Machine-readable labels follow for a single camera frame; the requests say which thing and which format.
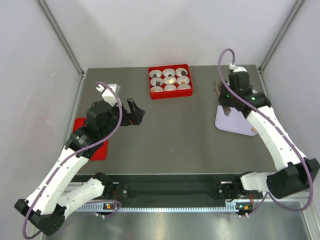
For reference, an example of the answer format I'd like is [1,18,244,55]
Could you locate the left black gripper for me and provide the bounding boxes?
[100,98,145,138]

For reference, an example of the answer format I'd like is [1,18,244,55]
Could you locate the metal tongs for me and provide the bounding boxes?
[214,81,231,116]

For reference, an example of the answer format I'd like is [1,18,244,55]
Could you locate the red box lid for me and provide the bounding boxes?
[72,117,108,162]

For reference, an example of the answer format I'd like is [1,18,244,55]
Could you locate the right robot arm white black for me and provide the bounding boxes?
[219,68,320,199]

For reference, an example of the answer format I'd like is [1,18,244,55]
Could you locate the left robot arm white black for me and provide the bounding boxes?
[14,99,146,236]

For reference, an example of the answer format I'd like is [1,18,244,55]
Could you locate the red chocolate box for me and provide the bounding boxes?
[148,64,194,100]

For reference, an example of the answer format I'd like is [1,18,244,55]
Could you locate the lilac plastic tray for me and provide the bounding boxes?
[215,104,257,137]

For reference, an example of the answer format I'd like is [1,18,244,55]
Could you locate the white paper cup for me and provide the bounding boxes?
[163,76,176,85]
[150,77,164,87]
[176,76,190,85]
[164,84,177,92]
[150,86,164,93]
[149,70,162,78]
[177,84,192,90]
[175,67,188,77]
[162,68,176,77]

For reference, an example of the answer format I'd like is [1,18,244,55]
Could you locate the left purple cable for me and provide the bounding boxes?
[22,81,124,239]

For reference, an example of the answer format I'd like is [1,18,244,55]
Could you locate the purple cable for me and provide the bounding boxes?
[22,81,124,239]
[217,48,315,218]

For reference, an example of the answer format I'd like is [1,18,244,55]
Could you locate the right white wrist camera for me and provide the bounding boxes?
[228,63,248,73]

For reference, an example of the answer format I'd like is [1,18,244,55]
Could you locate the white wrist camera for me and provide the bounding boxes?
[228,63,248,73]
[96,83,121,106]

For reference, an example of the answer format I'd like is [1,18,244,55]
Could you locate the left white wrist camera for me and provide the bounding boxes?
[96,83,121,106]

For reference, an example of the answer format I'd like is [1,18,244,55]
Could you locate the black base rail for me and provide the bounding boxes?
[95,173,263,209]

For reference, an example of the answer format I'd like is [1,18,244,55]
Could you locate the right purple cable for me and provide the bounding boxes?
[217,48,315,218]

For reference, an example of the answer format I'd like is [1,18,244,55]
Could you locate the aluminium frame profile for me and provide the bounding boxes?
[35,0,85,77]

